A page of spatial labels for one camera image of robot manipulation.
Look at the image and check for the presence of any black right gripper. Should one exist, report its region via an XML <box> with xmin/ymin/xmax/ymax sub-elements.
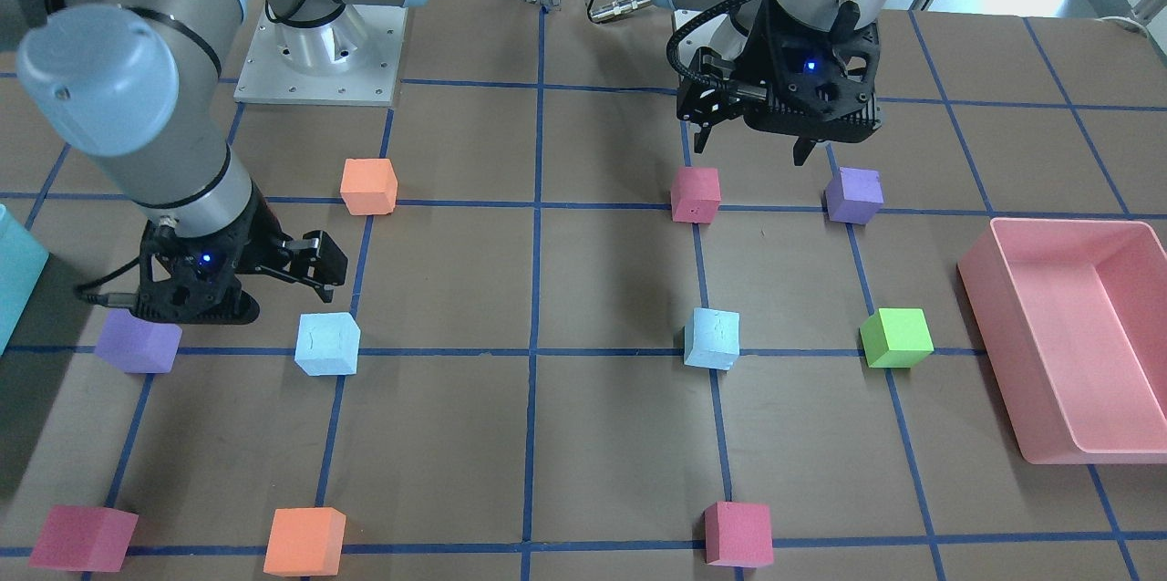
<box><xmin>239</xmin><ymin>189</ymin><xmax>347</xmax><ymax>305</ymax></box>

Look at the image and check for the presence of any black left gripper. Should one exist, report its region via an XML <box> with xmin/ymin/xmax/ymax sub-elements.
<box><xmin>676</xmin><ymin>47</ymin><xmax>820</xmax><ymax>167</ymax></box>

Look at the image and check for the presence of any light blue block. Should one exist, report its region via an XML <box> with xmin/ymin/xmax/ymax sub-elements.
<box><xmin>683</xmin><ymin>307</ymin><xmax>740</xmax><ymax>370</ymax></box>
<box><xmin>294</xmin><ymin>312</ymin><xmax>361</xmax><ymax>377</ymax></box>

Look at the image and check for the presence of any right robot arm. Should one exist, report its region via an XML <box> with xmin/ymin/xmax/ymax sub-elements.
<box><xmin>4</xmin><ymin>0</ymin><xmax>426</xmax><ymax>322</ymax></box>

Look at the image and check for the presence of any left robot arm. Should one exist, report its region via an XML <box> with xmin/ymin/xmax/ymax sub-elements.
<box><xmin>654</xmin><ymin>0</ymin><xmax>887</xmax><ymax>166</ymax></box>

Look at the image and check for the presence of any orange block near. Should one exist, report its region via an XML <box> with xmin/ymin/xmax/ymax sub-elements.
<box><xmin>338</xmin><ymin>158</ymin><xmax>398</xmax><ymax>216</ymax></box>

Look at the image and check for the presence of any orange block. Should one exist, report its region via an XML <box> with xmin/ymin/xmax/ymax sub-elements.
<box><xmin>338</xmin><ymin>158</ymin><xmax>398</xmax><ymax>216</ymax></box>
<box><xmin>263</xmin><ymin>508</ymin><xmax>347</xmax><ymax>578</ymax></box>

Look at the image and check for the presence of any purple block near pink tray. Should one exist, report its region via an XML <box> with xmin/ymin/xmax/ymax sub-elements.
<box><xmin>824</xmin><ymin>167</ymin><xmax>883</xmax><ymax>226</ymax></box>

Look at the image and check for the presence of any purple block near teal tray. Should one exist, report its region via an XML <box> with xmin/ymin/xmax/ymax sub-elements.
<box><xmin>93</xmin><ymin>308</ymin><xmax>182</xmax><ymax>375</ymax></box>

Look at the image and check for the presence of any green block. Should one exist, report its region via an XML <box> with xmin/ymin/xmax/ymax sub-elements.
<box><xmin>860</xmin><ymin>307</ymin><xmax>936</xmax><ymax>368</ymax></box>

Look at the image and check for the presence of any orange block far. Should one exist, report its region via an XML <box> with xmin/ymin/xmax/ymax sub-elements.
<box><xmin>263</xmin><ymin>508</ymin><xmax>347</xmax><ymax>578</ymax></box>

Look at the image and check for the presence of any teal tray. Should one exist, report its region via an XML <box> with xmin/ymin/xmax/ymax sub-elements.
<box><xmin>1</xmin><ymin>204</ymin><xmax>49</xmax><ymax>354</ymax></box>

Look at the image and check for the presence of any pink tray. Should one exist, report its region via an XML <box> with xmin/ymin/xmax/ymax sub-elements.
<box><xmin>958</xmin><ymin>218</ymin><xmax>1166</xmax><ymax>464</ymax></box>

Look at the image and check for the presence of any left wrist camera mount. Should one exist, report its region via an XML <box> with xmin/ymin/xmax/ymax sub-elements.
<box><xmin>732</xmin><ymin>0</ymin><xmax>883</xmax><ymax>144</ymax></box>

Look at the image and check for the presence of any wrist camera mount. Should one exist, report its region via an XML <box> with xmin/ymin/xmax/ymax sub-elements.
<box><xmin>130</xmin><ymin>215</ymin><xmax>260</xmax><ymax>326</ymax></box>
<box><xmin>732</xmin><ymin>0</ymin><xmax>883</xmax><ymax>144</ymax></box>

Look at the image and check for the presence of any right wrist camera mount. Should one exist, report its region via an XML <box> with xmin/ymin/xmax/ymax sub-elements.
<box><xmin>130</xmin><ymin>215</ymin><xmax>260</xmax><ymax>326</ymax></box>

